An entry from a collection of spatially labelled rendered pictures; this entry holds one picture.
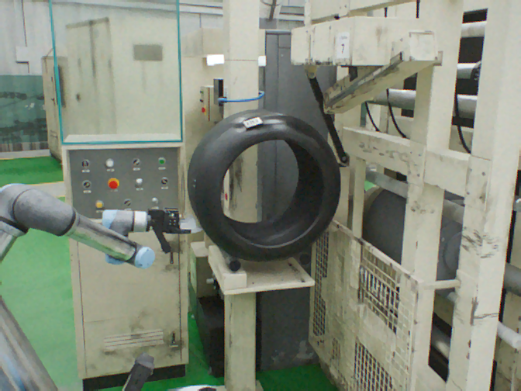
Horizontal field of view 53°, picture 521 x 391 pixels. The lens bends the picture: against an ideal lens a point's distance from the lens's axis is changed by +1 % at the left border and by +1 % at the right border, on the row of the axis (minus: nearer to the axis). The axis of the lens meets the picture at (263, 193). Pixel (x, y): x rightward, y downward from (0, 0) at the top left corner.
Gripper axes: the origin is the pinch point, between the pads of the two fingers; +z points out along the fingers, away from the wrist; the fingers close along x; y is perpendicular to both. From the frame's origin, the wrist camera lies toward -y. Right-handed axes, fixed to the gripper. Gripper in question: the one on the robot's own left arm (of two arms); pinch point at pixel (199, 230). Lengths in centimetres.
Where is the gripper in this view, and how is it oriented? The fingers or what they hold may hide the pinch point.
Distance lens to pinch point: 198.7
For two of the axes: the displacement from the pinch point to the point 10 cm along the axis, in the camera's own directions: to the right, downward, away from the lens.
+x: -2.6, -2.3, 9.4
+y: 1.3, -9.7, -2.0
